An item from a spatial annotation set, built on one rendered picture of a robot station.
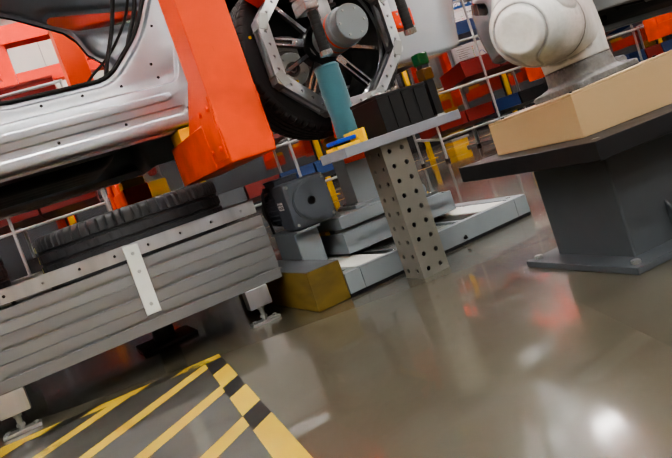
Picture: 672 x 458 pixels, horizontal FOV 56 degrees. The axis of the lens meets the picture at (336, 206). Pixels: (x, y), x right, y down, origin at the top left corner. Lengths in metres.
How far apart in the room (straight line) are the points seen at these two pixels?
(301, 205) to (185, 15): 0.73
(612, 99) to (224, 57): 1.15
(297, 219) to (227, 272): 0.34
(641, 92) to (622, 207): 0.26
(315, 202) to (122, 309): 0.74
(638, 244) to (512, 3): 0.59
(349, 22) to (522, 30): 0.99
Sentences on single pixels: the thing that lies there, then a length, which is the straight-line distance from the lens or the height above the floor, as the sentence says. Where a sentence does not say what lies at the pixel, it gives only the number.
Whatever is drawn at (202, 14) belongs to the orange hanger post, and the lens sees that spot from 2.08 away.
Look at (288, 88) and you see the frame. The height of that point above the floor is 0.71.
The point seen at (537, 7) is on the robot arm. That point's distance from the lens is 1.33.
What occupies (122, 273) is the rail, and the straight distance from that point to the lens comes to 1.98.
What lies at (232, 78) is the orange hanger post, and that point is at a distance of 2.04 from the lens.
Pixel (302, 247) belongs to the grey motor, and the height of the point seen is 0.17.
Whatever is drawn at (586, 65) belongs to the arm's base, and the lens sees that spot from 1.56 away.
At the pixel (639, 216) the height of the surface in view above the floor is 0.09.
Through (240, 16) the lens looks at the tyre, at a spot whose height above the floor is 1.01.
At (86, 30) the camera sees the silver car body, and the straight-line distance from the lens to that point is 4.47.
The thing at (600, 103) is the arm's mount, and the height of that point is 0.36.
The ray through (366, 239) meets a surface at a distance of 2.28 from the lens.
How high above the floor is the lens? 0.43
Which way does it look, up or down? 4 degrees down
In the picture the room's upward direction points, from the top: 19 degrees counter-clockwise
